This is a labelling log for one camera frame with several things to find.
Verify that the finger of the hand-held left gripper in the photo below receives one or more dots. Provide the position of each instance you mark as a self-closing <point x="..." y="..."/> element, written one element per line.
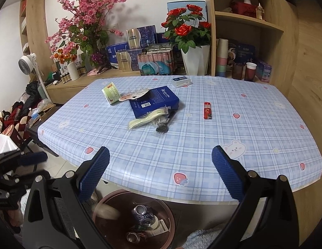
<point x="34" y="158"/>
<point x="34" y="177"/>

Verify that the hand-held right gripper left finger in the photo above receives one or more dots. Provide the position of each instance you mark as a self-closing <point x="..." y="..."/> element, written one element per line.
<point x="95" y="171"/>

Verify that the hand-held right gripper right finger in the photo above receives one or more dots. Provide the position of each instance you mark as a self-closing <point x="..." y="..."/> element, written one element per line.
<point x="228" y="173"/>

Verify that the blue silver drink can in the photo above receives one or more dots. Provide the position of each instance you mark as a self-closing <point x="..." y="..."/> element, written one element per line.
<point x="142" y="214"/>

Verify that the red lighter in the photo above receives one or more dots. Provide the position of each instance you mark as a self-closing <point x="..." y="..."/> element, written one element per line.
<point x="208" y="111"/>

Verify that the clear cutlery packet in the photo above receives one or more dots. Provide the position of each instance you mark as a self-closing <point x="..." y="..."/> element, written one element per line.
<point x="145" y="118"/>

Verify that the brown trash bin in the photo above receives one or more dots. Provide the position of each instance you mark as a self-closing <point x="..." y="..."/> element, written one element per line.
<point x="161" y="207"/>

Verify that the green white packet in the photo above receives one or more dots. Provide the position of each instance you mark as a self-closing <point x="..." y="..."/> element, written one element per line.
<point x="110" y="93"/>

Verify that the white barcode card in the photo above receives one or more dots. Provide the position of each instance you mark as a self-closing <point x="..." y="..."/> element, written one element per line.
<point x="159" y="228"/>

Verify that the blue coffee box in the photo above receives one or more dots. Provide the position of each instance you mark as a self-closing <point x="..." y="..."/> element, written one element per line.
<point x="155" y="98"/>

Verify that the blue plaid tablecloth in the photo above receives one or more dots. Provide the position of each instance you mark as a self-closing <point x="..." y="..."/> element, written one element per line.
<point x="228" y="134"/>

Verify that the pile of clothes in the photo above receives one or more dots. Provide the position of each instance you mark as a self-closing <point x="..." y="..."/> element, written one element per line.
<point x="31" y="90"/>

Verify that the white fluffy towel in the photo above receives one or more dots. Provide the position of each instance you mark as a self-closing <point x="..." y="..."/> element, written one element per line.
<point x="202" y="238"/>

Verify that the low wooden cabinet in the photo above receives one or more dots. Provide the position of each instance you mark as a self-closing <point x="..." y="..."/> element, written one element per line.
<point x="67" y="88"/>

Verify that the row of small brown bottles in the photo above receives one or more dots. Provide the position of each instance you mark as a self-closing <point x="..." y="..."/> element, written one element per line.
<point x="64" y="77"/>

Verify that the white vase orange flowers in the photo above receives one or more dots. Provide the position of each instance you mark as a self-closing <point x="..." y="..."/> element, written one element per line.
<point x="73" y="72"/>

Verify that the white standing fan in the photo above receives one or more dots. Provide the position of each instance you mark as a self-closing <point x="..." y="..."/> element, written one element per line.
<point x="25" y="62"/>

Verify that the brown glass cup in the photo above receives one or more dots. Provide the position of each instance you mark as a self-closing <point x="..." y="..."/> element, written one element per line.
<point x="238" y="72"/>

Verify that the red cup white rim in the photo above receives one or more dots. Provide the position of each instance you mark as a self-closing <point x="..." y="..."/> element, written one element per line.
<point x="250" y="74"/>

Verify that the clear plastic box blue label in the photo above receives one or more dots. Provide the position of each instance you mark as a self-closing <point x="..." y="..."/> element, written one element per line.
<point x="181" y="81"/>

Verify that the small blue cartoon box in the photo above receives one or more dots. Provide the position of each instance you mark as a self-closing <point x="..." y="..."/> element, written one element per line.
<point x="263" y="71"/>

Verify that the stack of pastel cups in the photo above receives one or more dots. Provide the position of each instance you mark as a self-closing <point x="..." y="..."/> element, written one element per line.
<point x="221" y="64"/>

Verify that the gold blue gift box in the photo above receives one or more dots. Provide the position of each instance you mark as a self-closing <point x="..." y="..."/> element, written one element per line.
<point x="142" y="37"/>
<point x="130" y="61"/>

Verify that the red rose plant white pot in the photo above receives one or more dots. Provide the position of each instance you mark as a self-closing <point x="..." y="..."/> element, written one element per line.
<point x="196" y="62"/>

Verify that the pastel multipack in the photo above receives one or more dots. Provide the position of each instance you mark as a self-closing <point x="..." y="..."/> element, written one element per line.
<point x="155" y="66"/>

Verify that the blue white box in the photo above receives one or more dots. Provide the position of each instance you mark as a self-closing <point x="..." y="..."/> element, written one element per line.
<point x="115" y="50"/>

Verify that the large blue cartoon box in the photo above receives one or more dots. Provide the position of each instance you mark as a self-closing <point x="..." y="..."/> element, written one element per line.
<point x="244" y="51"/>

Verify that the wooden shelf unit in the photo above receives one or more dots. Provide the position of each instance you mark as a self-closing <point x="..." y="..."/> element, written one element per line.
<point x="285" y="57"/>

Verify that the black printed pack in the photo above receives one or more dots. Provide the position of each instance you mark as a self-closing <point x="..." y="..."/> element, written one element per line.
<point x="159" y="48"/>

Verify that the small dark blue box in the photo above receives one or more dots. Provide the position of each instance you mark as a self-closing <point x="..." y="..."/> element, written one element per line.
<point x="161" y="37"/>

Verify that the pink blossom arrangement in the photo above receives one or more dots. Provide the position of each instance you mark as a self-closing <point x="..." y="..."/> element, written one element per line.
<point x="85" y="10"/>

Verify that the clear glass bottle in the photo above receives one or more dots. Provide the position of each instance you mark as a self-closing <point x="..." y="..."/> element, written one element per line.
<point x="260" y="13"/>

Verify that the red basket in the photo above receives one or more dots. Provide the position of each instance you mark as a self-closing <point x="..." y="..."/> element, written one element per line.
<point x="244" y="9"/>

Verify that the light blue board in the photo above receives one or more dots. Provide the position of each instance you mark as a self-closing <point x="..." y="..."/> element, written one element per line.
<point x="176" y="7"/>

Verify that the narrow wooden wall shelf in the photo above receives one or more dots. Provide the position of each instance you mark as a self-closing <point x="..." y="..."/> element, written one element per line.
<point x="36" y="18"/>

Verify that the white wall socket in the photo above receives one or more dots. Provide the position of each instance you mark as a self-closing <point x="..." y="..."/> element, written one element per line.
<point x="113" y="27"/>

